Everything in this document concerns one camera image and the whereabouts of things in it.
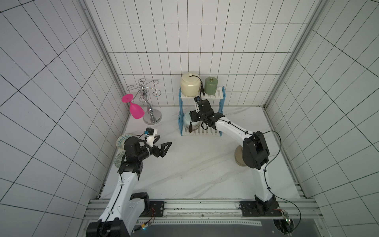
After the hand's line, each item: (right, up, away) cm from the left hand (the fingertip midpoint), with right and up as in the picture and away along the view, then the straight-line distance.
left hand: (163, 141), depth 79 cm
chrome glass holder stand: (-15, +14, +32) cm, 38 cm away
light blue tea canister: (+13, +11, +16) cm, 23 cm away
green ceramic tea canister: (+27, +33, +6) cm, 43 cm away
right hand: (+13, +16, +15) cm, 26 cm away
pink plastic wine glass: (-20, +17, +13) cm, 30 cm away
